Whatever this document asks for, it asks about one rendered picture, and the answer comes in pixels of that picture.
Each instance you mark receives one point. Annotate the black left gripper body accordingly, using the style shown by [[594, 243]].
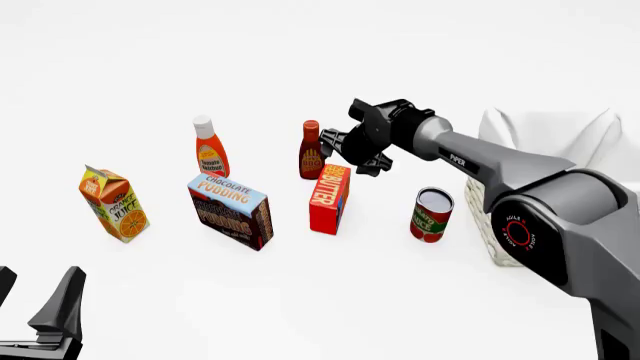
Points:
[[45, 348]]

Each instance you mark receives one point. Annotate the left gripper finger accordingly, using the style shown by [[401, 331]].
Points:
[[5, 281], [62, 307]]

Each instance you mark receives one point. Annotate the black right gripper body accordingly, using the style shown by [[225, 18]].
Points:
[[366, 144]]

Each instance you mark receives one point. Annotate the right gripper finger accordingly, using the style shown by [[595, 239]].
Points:
[[375, 167], [334, 141]]

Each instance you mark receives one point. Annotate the silver-grey right robot arm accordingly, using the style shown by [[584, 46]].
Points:
[[505, 163]]

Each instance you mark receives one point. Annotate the red butter box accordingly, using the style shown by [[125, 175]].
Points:
[[327, 200]]

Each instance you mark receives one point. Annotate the white woven basket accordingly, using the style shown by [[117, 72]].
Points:
[[481, 213]]

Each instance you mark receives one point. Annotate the dark red BBQ sauce bottle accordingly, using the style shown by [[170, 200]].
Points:
[[311, 157]]

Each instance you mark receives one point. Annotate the tomato juice tin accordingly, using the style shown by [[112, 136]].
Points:
[[431, 219]]

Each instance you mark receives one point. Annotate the orange juice carton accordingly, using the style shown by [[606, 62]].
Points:
[[117, 210]]

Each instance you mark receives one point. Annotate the chocolate pudding box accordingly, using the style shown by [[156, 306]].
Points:
[[230, 210]]

